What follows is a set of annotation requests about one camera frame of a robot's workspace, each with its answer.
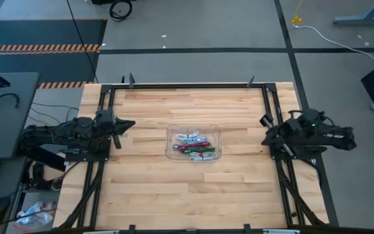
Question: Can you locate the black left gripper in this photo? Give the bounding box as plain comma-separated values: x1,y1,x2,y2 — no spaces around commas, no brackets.
95,109,136,137

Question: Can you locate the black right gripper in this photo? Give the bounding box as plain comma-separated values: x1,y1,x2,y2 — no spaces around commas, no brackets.
260,113,302,157

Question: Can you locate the red braided cable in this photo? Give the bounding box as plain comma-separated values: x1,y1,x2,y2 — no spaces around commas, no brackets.
177,141,212,151

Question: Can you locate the clear plastic bin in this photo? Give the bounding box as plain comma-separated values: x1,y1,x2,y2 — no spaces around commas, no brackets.
165,124,223,162

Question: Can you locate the grey desk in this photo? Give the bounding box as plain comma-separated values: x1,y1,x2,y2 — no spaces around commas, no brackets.
0,71,41,161

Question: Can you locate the black hazard-striped floor mat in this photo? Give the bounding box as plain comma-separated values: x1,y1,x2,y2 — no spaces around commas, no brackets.
0,18,108,90

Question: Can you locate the clear plastic bag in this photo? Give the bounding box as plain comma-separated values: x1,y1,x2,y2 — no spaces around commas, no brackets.
14,200,58,230

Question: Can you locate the grey desk leg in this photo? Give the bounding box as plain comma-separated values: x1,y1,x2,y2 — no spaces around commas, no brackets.
332,0,374,26

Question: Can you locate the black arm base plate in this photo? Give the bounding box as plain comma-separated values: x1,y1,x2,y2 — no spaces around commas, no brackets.
64,142,112,163
269,146,318,161

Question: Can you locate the black table frame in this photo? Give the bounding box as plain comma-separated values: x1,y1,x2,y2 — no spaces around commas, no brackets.
52,82,340,234

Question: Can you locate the black hanging cable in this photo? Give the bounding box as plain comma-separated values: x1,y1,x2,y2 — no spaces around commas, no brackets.
65,0,99,85

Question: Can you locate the black coiled cable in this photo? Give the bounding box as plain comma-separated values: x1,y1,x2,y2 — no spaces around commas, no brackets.
108,0,134,23

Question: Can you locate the white floor cable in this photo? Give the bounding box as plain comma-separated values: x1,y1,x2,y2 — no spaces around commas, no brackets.
293,24,374,68

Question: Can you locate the short black cable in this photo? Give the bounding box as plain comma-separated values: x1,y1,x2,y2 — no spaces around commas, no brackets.
0,93,21,109

